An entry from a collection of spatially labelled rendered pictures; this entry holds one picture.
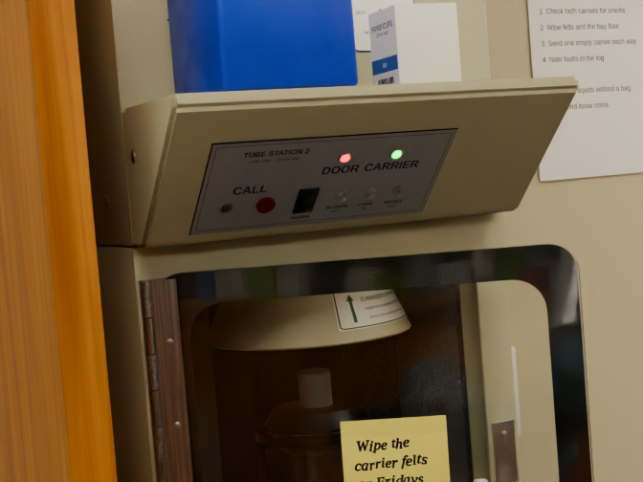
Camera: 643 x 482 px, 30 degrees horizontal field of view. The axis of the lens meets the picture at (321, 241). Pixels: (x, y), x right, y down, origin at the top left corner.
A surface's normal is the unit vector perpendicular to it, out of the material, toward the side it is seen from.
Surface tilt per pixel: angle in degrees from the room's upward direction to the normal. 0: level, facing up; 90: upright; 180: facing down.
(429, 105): 135
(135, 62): 90
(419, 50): 90
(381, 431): 90
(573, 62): 90
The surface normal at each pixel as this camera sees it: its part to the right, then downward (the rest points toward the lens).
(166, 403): -0.02, 0.05
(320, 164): 0.37, 0.71
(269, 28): 0.44, 0.01
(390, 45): -0.94, 0.09
